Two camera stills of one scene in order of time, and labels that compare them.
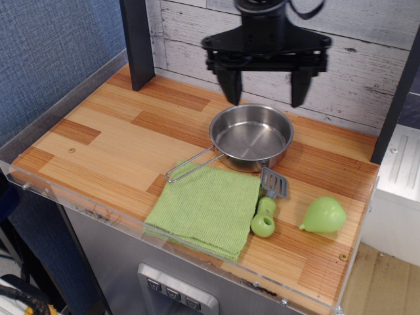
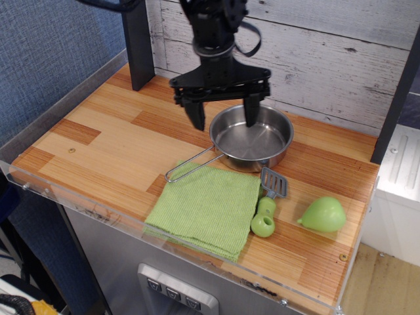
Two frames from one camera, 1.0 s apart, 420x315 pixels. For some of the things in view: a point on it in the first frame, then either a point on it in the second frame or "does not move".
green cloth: (210, 210) does not move
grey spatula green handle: (263, 223) does not move
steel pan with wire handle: (252, 138) does not move
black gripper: (264, 42) → (219, 77)
